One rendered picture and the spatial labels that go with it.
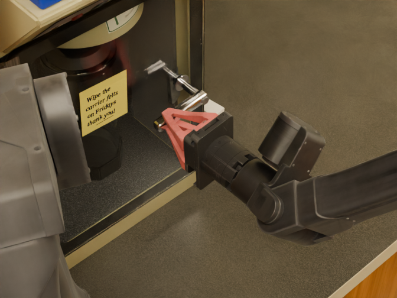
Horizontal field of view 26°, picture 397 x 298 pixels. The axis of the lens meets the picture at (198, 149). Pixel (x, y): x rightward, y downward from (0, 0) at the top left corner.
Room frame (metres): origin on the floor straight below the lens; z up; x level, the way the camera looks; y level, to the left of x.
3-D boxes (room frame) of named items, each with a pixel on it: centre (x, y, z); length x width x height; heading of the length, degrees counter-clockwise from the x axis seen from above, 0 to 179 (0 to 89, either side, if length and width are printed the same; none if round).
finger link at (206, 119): (0.81, 0.01, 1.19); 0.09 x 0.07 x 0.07; 44
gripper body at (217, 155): (0.76, -0.04, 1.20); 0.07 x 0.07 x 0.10; 44
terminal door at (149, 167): (0.84, 0.11, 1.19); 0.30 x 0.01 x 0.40; 132
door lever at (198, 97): (0.87, 0.03, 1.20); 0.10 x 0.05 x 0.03; 132
